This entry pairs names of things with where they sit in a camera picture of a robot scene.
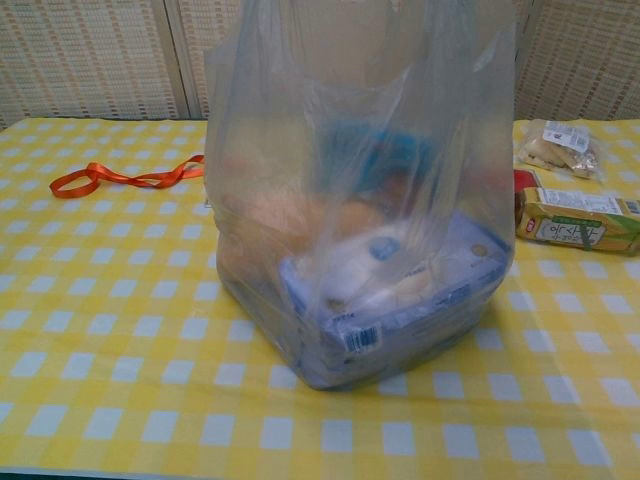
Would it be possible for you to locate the clear plastic bag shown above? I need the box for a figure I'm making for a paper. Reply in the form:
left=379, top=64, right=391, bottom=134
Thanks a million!
left=202, top=0, right=518, bottom=392

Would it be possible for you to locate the white pouch with blue label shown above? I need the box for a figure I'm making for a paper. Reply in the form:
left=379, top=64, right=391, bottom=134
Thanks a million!
left=317, top=223, right=426, bottom=316

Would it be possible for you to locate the orange bread bun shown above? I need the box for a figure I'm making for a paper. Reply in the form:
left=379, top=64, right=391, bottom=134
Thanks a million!
left=219, top=184, right=381, bottom=274

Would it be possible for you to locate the blue packet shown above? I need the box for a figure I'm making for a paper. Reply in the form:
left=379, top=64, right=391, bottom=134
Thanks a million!
left=319, top=123, right=436, bottom=184

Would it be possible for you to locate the blue box with barcode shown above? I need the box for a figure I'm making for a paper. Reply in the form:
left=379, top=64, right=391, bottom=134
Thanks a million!
left=277, top=209, right=511, bottom=390

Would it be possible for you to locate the red lidded brown jar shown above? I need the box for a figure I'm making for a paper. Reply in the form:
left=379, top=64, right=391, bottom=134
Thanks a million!
left=513, top=169, right=541, bottom=201

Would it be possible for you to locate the yellow checkered tablecloth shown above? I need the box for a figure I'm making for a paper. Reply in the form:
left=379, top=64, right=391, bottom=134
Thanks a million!
left=0, top=117, right=640, bottom=480

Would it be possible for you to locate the orange ribbon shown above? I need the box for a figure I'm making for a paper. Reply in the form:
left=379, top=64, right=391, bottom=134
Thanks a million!
left=48, top=154, right=206, bottom=200

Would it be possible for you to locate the clear snack packet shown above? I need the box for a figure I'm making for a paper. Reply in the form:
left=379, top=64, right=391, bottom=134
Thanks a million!
left=517, top=118, right=605, bottom=180

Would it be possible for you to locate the green yellow drink carton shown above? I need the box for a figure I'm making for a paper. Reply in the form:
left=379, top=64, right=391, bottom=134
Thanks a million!
left=517, top=187, right=640, bottom=258

